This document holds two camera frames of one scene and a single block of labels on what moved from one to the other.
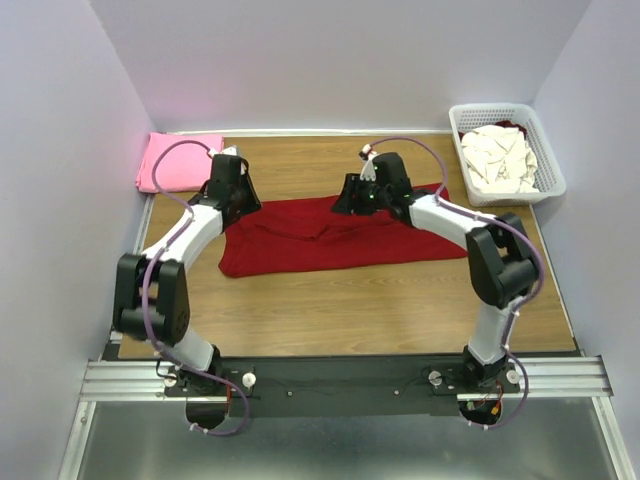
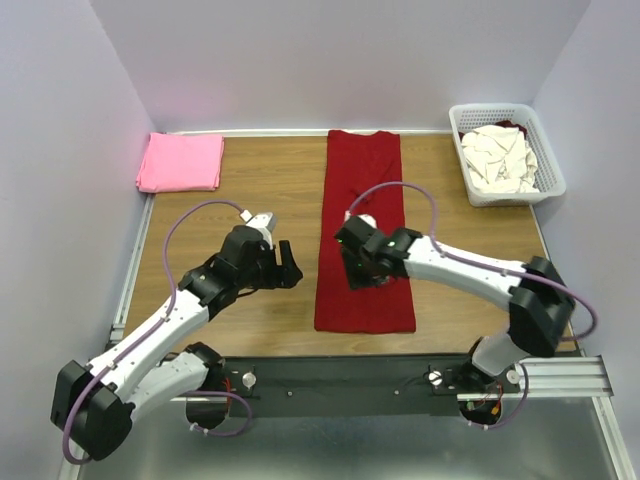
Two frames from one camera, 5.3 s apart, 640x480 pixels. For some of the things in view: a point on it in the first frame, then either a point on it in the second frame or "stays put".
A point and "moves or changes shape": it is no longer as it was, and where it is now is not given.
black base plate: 335,387 stays put
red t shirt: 308,234 moves or changes shape
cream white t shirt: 499,160 stays put
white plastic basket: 549,178 stays put
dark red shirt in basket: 508,123 stays put
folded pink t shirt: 182,167 stays put
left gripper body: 247,195 → 266,274
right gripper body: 366,196 → 359,273
